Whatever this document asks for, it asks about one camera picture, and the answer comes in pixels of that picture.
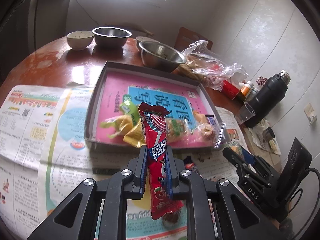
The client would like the black thermos flask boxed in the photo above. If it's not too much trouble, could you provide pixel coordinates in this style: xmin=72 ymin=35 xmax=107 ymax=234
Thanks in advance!
xmin=245 ymin=70 xmax=291 ymax=128

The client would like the wall power socket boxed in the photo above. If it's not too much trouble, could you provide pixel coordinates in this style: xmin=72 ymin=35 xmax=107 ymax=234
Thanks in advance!
xmin=304 ymin=103 xmax=317 ymax=124

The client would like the green yellow snack packet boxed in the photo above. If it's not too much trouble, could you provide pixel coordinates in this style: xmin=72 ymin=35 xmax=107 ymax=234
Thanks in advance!
xmin=99 ymin=99 xmax=140 ymax=139

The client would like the clear pastry snack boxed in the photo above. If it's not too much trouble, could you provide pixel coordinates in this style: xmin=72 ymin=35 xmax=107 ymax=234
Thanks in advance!
xmin=165 ymin=118 xmax=190 ymax=142

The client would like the steel bowl far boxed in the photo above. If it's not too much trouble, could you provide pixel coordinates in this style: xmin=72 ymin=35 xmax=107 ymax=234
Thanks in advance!
xmin=92 ymin=27 xmax=132 ymax=49

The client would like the red tissue pack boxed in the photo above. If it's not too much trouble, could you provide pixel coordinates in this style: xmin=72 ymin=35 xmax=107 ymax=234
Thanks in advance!
xmin=221 ymin=80 xmax=240 ymax=100

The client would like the clear plastic cup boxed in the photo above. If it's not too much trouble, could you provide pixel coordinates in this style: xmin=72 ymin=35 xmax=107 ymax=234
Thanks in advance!
xmin=235 ymin=102 xmax=255 ymax=124

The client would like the yellow snack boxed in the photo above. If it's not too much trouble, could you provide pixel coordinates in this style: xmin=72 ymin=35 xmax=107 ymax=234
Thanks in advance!
xmin=123 ymin=121 xmax=146 ymax=148

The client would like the dark wrapped candy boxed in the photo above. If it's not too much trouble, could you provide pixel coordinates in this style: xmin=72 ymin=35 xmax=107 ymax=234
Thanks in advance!
xmin=162 ymin=209 xmax=181 ymax=230

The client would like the steel bowl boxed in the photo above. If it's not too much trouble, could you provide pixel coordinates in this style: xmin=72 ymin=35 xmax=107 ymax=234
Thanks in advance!
xmin=139 ymin=41 xmax=187 ymax=73
xmin=92 ymin=27 xmax=132 ymax=49

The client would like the red candy packet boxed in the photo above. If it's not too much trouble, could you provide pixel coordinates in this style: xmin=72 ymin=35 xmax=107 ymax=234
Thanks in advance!
xmin=138 ymin=102 xmax=183 ymax=220

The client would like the clear plastic bag with bread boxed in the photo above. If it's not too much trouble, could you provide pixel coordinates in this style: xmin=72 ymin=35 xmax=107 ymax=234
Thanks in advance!
xmin=177 ymin=40 xmax=248 ymax=91

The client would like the English newspaper sheet left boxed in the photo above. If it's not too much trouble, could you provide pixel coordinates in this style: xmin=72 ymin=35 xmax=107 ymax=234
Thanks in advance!
xmin=1 ymin=85 xmax=94 ymax=239

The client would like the clear cookie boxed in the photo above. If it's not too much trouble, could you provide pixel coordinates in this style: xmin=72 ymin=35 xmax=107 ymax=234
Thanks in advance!
xmin=198 ymin=122 xmax=226 ymax=149

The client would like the small steel cup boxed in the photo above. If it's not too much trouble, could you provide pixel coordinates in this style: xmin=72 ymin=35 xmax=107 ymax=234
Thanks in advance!
xmin=263 ymin=126 xmax=275 ymax=142

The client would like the Snickers chocolate bar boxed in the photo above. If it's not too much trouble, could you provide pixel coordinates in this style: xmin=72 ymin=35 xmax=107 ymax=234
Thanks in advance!
xmin=205 ymin=114 xmax=216 ymax=126

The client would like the wooden chair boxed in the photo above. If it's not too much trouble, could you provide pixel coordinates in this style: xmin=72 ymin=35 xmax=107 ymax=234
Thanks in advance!
xmin=174 ymin=27 xmax=213 ymax=51

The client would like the steel bowl near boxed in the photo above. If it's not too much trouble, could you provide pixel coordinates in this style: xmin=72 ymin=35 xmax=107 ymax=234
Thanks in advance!
xmin=139 ymin=41 xmax=187 ymax=73

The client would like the white ceramic bowl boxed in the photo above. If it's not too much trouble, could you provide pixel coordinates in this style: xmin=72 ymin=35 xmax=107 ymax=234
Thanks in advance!
xmin=135 ymin=36 xmax=160 ymax=52
xmin=66 ymin=30 xmax=94 ymax=50

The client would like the grey cardboard box tray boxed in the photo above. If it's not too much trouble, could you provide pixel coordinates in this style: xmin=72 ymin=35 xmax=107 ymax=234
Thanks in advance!
xmin=84 ymin=61 xmax=231 ymax=152

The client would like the dark refrigerator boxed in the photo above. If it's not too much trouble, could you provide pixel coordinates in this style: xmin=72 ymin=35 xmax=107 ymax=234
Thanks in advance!
xmin=0 ymin=0 xmax=73 ymax=63

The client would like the orange medicine bottle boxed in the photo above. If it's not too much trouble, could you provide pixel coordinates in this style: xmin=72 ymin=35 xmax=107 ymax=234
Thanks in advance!
xmin=239 ymin=81 xmax=254 ymax=101

